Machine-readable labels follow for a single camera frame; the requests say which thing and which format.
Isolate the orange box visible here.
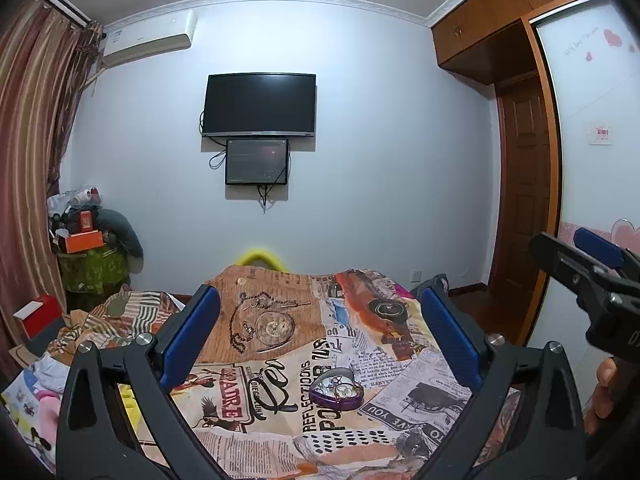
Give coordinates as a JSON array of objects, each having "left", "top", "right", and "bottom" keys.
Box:
[{"left": 64, "top": 230, "right": 106, "bottom": 254}]

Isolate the small black wall monitor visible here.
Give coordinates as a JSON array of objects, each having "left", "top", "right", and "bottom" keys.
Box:
[{"left": 225, "top": 138, "right": 291, "bottom": 187}]

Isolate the wooden overhead cabinet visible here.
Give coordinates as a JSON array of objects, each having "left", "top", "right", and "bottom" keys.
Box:
[{"left": 431, "top": 0, "right": 603, "bottom": 88}]

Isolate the white air conditioner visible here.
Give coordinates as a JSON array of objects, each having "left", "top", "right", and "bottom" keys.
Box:
[{"left": 102, "top": 9, "right": 198, "bottom": 67}]

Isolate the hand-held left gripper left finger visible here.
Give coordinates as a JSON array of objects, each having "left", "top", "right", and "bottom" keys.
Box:
[{"left": 55, "top": 284, "right": 229, "bottom": 480}]

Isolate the white paper note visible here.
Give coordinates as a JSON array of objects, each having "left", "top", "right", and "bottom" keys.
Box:
[{"left": 587, "top": 122, "right": 615, "bottom": 146}]

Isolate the newspaper print blanket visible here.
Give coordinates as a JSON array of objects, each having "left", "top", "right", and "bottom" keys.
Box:
[{"left": 115, "top": 265, "right": 526, "bottom": 480}]

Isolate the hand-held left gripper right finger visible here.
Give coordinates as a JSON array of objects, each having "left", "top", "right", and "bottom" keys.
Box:
[{"left": 414, "top": 286, "right": 586, "bottom": 480}]

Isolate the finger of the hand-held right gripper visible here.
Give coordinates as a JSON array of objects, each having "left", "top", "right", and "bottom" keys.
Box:
[
  {"left": 530, "top": 231, "right": 610, "bottom": 307},
  {"left": 573, "top": 227, "right": 640, "bottom": 282}
]

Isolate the purple heart-shaped tin box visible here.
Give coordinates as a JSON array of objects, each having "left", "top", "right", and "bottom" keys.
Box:
[{"left": 308, "top": 367, "right": 364, "bottom": 408}]

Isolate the cartoon print sheet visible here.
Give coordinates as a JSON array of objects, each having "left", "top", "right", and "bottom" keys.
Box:
[{"left": 0, "top": 367, "right": 62, "bottom": 466}]

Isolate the red and white box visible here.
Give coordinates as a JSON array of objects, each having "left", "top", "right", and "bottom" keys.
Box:
[{"left": 12, "top": 294, "right": 63, "bottom": 338}]

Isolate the striped patchwork cloth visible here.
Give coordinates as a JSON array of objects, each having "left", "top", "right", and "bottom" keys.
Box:
[{"left": 47, "top": 285, "right": 191, "bottom": 356}]

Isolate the black wall television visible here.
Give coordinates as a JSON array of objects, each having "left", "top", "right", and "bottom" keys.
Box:
[{"left": 201, "top": 73, "right": 317, "bottom": 139}]

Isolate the person's right hand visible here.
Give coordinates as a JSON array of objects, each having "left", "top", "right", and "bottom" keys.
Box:
[{"left": 584, "top": 356, "right": 619, "bottom": 435}]

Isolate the pink plush slipper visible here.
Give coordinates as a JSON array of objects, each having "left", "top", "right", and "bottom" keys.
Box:
[{"left": 30, "top": 392, "right": 66, "bottom": 443}]

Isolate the striped brown curtain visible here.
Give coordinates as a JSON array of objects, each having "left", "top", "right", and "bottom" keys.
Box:
[{"left": 0, "top": 0, "right": 104, "bottom": 361}]

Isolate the pile of small jewelry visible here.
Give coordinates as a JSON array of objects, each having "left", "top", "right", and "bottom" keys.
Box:
[{"left": 316, "top": 372, "right": 357, "bottom": 401}]

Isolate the white curtain rail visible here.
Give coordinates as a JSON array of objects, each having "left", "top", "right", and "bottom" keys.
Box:
[{"left": 34, "top": 0, "right": 93, "bottom": 28}]

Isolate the yellow plastic stool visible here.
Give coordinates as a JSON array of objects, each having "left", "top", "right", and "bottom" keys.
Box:
[{"left": 236, "top": 247, "right": 281, "bottom": 267}]

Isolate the dark cloth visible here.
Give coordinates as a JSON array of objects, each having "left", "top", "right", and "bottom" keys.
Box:
[{"left": 409, "top": 273, "right": 451, "bottom": 297}]

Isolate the brown wooden door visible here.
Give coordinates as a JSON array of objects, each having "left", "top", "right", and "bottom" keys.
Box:
[{"left": 496, "top": 77, "right": 551, "bottom": 286}]

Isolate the white heart-sticker sliding door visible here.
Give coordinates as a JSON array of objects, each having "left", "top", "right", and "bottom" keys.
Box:
[{"left": 530, "top": 0, "right": 640, "bottom": 261}]

